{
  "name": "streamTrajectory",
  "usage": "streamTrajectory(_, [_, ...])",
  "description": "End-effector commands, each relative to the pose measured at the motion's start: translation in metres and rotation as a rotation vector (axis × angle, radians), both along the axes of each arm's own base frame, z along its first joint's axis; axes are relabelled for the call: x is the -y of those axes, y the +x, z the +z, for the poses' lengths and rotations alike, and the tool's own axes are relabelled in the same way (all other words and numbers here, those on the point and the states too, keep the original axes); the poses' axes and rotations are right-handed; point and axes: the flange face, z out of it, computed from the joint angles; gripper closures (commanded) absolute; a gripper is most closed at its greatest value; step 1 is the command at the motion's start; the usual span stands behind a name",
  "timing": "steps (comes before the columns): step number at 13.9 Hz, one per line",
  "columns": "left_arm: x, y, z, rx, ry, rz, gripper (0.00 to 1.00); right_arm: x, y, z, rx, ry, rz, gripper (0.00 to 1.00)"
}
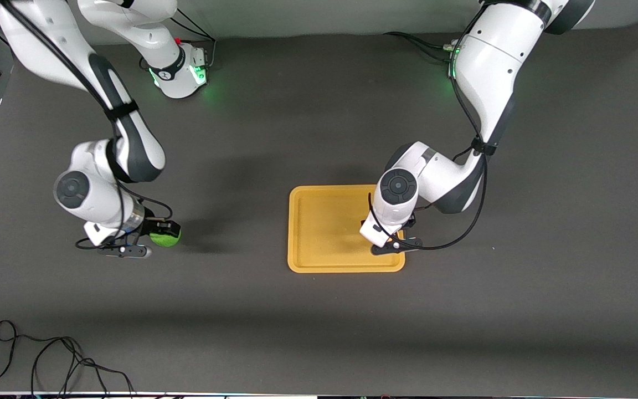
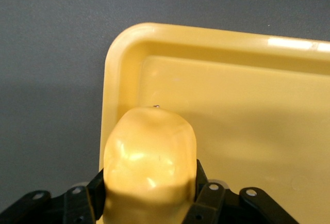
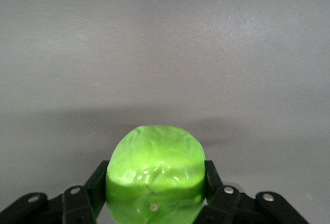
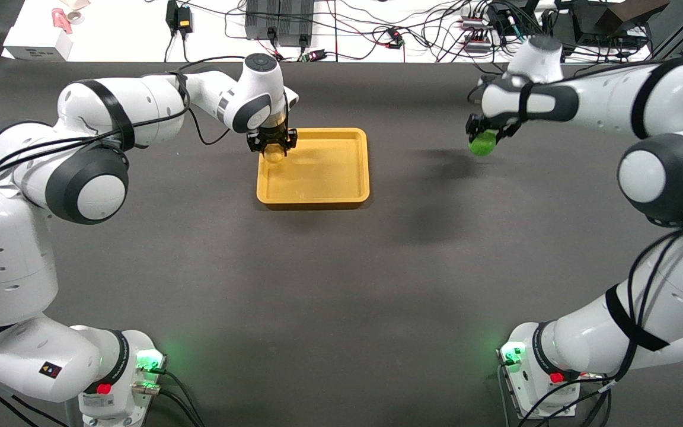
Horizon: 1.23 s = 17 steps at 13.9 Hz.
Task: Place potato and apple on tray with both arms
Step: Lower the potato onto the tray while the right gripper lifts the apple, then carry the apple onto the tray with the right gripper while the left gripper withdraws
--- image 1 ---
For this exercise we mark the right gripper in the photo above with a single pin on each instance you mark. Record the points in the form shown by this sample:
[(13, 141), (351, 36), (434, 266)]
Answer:
[(156, 226)]

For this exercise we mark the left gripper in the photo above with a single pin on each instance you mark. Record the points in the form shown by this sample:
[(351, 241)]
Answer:
[(409, 224)]

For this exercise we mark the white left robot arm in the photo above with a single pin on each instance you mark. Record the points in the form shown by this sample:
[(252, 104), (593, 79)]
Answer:
[(490, 61)]

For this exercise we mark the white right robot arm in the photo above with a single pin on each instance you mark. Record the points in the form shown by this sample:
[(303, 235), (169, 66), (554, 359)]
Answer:
[(36, 44)]

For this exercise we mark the yellow plastic tray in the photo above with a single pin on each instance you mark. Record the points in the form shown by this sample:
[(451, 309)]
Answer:
[(324, 233)]

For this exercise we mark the dark grey table cover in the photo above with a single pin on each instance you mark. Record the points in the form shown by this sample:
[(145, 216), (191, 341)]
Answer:
[(297, 138)]

